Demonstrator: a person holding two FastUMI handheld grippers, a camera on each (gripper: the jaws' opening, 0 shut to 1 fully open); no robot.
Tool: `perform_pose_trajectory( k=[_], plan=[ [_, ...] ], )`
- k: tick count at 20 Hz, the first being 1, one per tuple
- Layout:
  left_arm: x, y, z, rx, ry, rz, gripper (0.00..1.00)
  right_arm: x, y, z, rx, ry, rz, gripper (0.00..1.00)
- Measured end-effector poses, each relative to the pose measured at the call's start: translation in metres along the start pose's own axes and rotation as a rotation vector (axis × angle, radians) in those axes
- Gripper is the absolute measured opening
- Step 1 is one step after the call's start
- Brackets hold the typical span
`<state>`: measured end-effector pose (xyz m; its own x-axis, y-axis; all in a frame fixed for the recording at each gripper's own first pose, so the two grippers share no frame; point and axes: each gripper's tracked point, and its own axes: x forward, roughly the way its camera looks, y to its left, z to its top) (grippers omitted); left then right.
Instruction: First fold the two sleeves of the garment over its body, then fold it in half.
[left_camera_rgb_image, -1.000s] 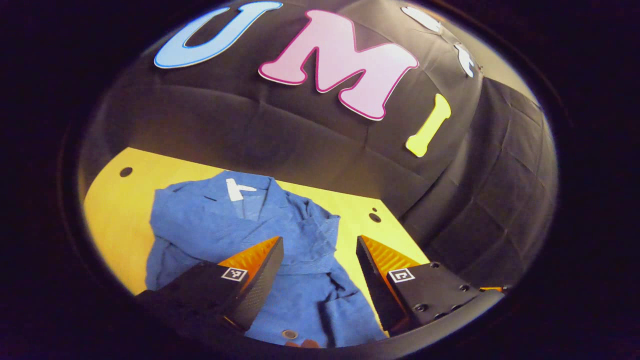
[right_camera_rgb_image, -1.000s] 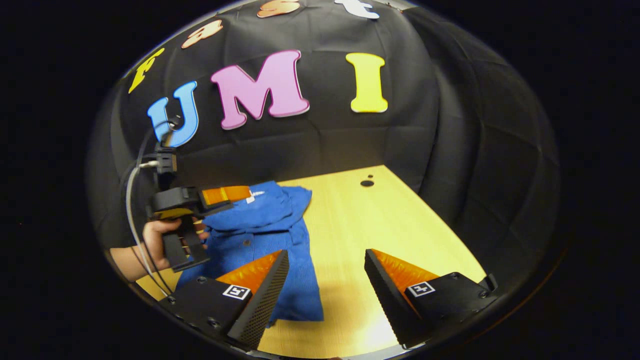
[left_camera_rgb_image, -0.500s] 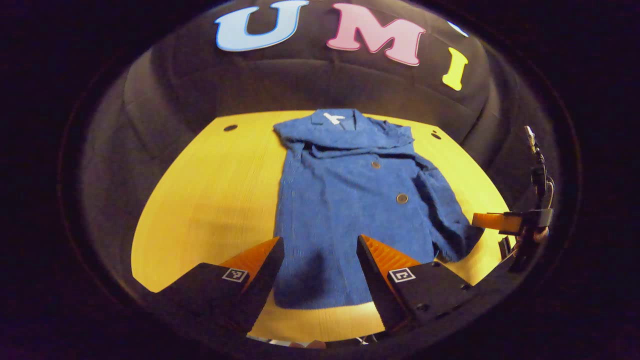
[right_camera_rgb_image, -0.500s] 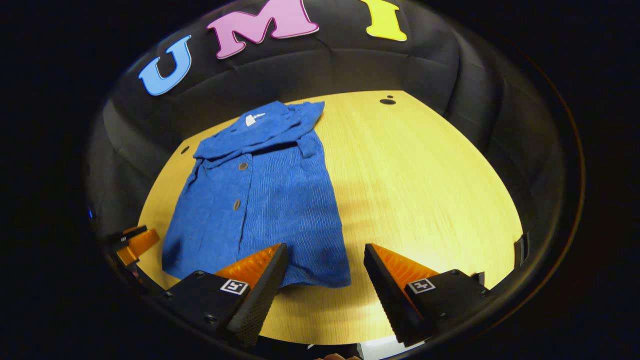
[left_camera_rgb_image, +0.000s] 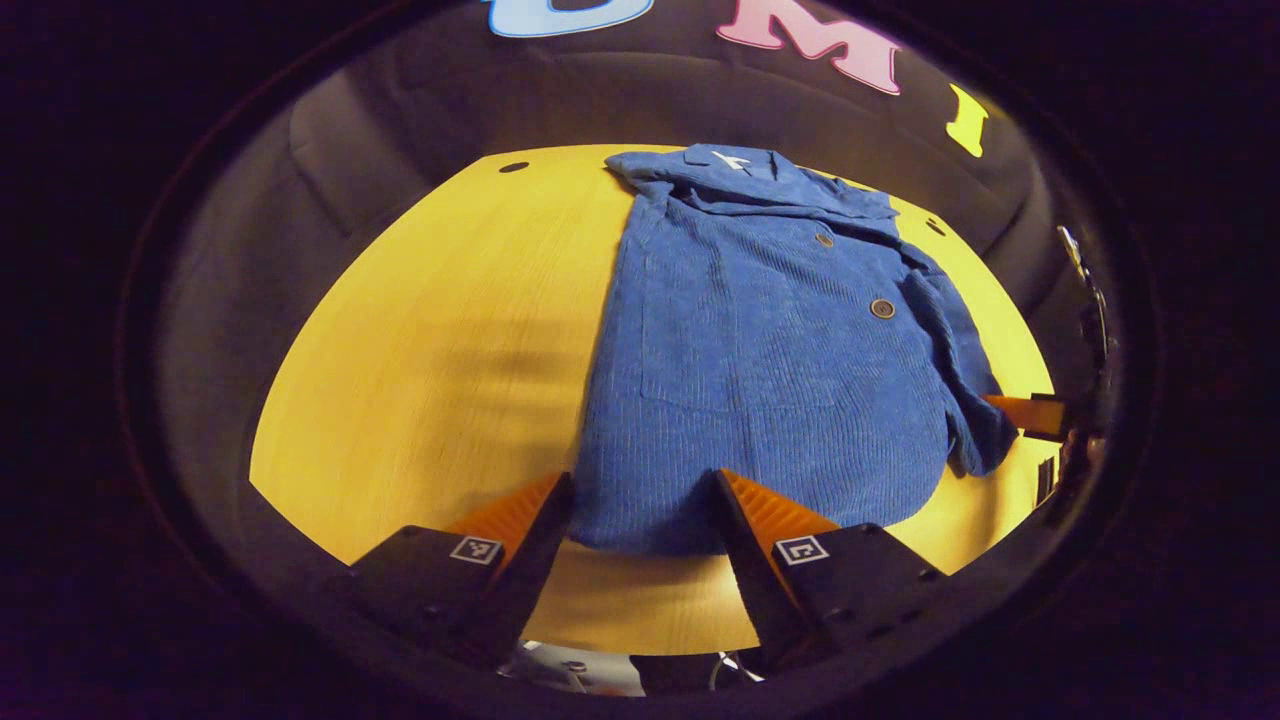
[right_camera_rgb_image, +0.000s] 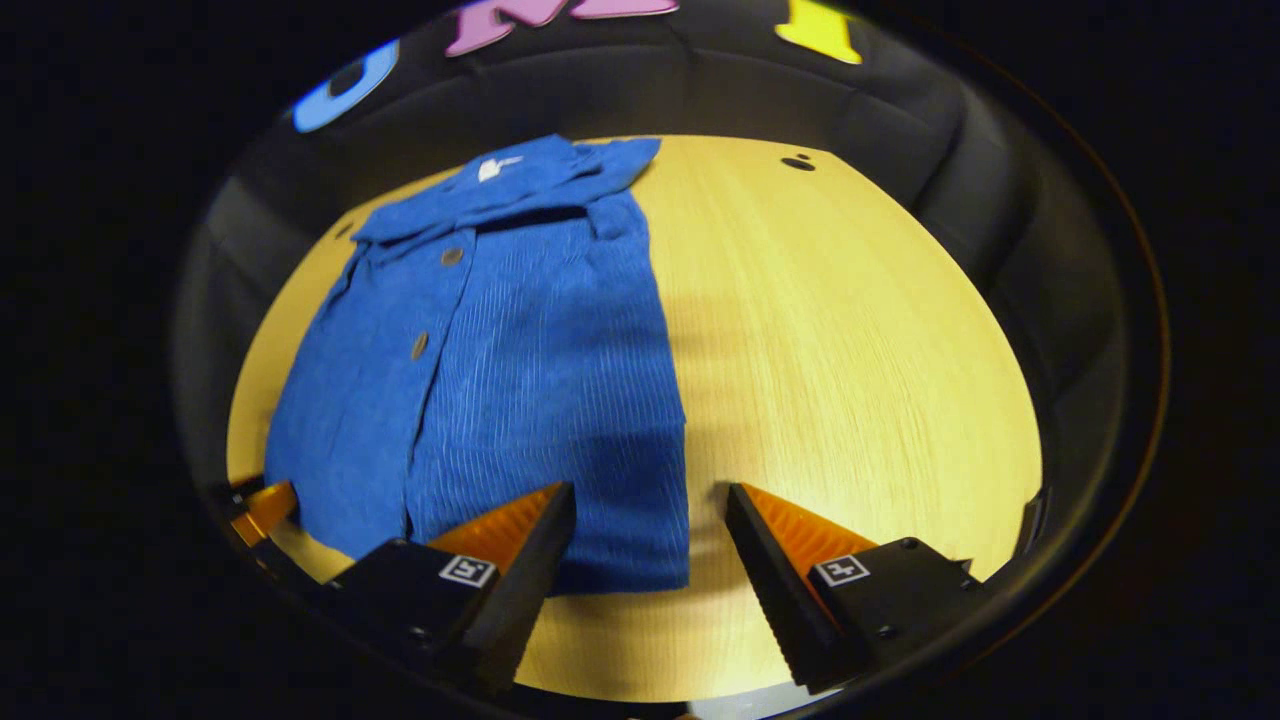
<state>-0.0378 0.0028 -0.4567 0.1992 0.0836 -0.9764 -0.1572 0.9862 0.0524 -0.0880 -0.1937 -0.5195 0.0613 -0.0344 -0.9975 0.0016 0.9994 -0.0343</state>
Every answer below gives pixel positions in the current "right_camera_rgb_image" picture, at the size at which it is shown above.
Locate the blue button-up shirt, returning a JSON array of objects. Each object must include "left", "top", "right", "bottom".
[{"left": 263, "top": 133, "right": 693, "bottom": 596}]

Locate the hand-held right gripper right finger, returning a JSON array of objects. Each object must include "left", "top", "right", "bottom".
[{"left": 725, "top": 482, "right": 991, "bottom": 695}]

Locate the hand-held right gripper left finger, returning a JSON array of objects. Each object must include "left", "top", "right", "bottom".
[{"left": 318, "top": 481, "right": 578, "bottom": 698}]

